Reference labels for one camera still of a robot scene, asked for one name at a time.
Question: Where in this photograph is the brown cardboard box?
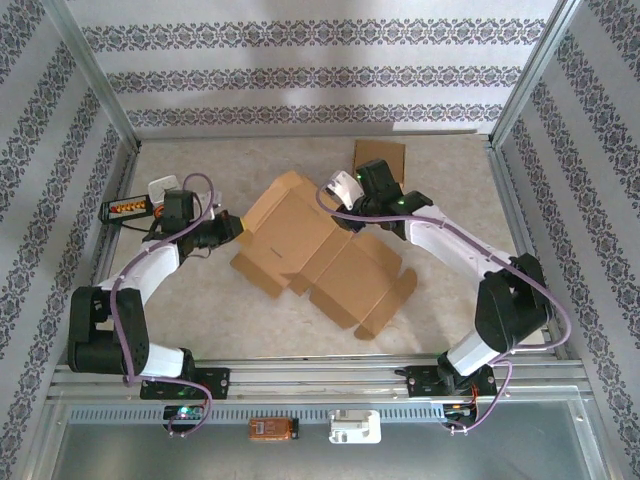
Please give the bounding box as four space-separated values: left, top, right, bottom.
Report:
228 169 419 343
352 138 407 187

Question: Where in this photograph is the small white clock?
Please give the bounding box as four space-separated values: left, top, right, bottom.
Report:
148 173 182 202

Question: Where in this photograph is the black device with orange lights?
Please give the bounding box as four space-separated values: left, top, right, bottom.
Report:
99 198 153 226

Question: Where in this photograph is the small circuit board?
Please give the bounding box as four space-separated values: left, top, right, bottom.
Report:
163 404 206 422
442 402 480 420

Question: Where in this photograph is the orange electronic module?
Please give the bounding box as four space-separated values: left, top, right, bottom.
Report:
248 417 300 443

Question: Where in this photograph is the white plastic holder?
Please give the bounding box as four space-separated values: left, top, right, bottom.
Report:
327 408 382 445

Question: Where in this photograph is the grey metal panel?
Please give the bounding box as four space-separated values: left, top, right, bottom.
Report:
29 399 616 480

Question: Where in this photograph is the red black wire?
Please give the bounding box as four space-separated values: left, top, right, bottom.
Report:
119 218 166 236

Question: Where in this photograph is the aluminium side rail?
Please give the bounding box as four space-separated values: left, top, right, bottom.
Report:
69 142 144 364
487 139 571 360

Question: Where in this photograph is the aluminium back rail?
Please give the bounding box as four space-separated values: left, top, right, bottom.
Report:
138 129 494 140

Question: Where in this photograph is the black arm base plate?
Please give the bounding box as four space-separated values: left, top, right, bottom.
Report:
139 367 232 401
405 364 499 400

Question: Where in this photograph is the aluminium front rail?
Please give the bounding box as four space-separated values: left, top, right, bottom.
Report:
47 352 594 401

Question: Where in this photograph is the perforated metal cable tray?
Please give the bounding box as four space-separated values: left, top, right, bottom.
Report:
67 403 449 425

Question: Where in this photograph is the aluminium frame post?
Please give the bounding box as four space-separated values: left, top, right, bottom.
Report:
491 0 587 147
42 0 142 151

